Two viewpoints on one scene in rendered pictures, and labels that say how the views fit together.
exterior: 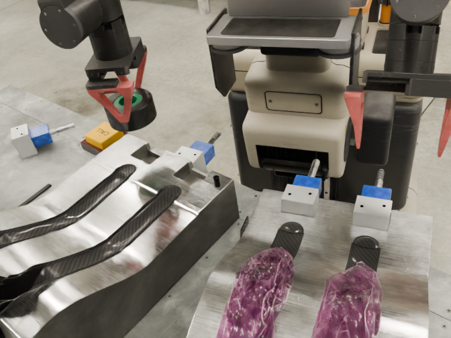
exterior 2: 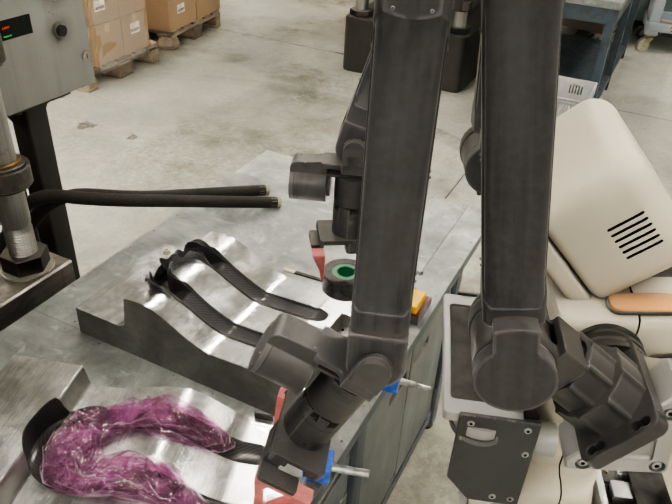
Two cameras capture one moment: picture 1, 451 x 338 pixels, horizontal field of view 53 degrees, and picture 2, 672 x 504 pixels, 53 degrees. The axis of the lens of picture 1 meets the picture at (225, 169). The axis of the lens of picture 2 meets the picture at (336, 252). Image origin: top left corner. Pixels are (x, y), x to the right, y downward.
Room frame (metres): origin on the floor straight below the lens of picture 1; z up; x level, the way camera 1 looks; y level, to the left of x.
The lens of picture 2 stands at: (0.32, -0.74, 1.66)
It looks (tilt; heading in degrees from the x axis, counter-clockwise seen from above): 34 degrees down; 70
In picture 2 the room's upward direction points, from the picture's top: 3 degrees clockwise
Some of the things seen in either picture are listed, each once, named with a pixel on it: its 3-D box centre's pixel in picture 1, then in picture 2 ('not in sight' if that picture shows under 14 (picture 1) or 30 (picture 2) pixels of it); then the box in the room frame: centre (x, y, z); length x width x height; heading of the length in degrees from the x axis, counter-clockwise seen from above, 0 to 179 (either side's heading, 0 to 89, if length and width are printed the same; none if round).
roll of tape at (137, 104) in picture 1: (130, 109); (345, 279); (0.66, 0.14, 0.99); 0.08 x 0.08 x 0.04
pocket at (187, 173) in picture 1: (194, 180); not in sight; (0.59, 0.05, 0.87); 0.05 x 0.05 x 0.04; 45
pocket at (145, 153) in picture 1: (151, 160); (345, 332); (0.66, 0.13, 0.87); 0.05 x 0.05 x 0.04; 45
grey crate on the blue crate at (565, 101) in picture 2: not in sight; (538, 94); (2.73, 2.54, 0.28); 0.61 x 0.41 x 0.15; 135
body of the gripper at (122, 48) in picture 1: (110, 40); (349, 219); (0.66, 0.14, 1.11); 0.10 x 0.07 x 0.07; 170
